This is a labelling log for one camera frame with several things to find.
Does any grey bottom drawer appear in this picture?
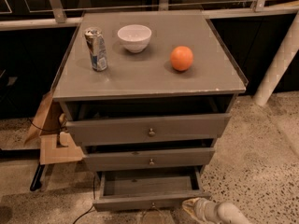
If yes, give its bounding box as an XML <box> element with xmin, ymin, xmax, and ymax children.
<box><xmin>93</xmin><ymin>166</ymin><xmax>211</xmax><ymax>212</ymax></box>

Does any grey drawer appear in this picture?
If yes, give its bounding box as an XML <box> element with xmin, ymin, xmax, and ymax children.
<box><xmin>66</xmin><ymin>113</ymin><xmax>231</xmax><ymax>146</ymax></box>
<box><xmin>83</xmin><ymin>147</ymin><xmax>215</xmax><ymax>171</ymax></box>
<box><xmin>93</xmin><ymin>166</ymin><xmax>211</xmax><ymax>212</ymax></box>

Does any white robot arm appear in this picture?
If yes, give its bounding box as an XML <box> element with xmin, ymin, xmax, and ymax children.
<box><xmin>182</xmin><ymin>198</ymin><xmax>252</xmax><ymax>224</ymax></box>

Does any grey middle drawer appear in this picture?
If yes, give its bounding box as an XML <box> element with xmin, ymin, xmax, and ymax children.
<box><xmin>83</xmin><ymin>147</ymin><xmax>215</xmax><ymax>171</ymax></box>

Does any grey top drawer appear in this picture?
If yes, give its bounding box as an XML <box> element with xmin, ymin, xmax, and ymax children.
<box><xmin>66</xmin><ymin>113</ymin><xmax>231</xmax><ymax>146</ymax></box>

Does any grey drawer cabinet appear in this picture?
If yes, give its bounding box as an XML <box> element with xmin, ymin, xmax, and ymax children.
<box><xmin>51</xmin><ymin>10</ymin><xmax>249</xmax><ymax>175</ymax></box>

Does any orange fruit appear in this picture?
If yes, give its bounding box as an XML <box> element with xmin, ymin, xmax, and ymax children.
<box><xmin>170</xmin><ymin>46</ymin><xmax>193</xmax><ymax>72</ymax></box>

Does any white ceramic bowl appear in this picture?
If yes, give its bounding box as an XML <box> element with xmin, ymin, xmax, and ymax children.
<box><xmin>117</xmin><ymin>24</ymin><xmax>152</xmax><ymax>53</ymax></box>

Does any white diagonal pole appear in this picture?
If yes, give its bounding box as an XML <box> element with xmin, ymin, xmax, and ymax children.
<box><xmin>253</xmin><ymin>12</ymin><xmax>299</xmax><ymax>106</ymax></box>

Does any blue silver drink can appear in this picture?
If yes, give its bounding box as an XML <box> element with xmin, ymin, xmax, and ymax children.
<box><xmin>84</xmin><ymin>27</ymin><xmax>107</xmax><ymax>72</ymax></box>

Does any black cable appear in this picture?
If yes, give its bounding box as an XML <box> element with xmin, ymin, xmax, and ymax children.
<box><xmin>72</xmin><ymin>173</ymin><xmax>97</xmax><ymax>224</ymax></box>

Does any metal railing frame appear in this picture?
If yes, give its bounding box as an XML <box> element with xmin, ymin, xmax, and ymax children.
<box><xmin>0</xmin><ymin>0</ymin><xmax>299</xmax><ymax>31</ymax></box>

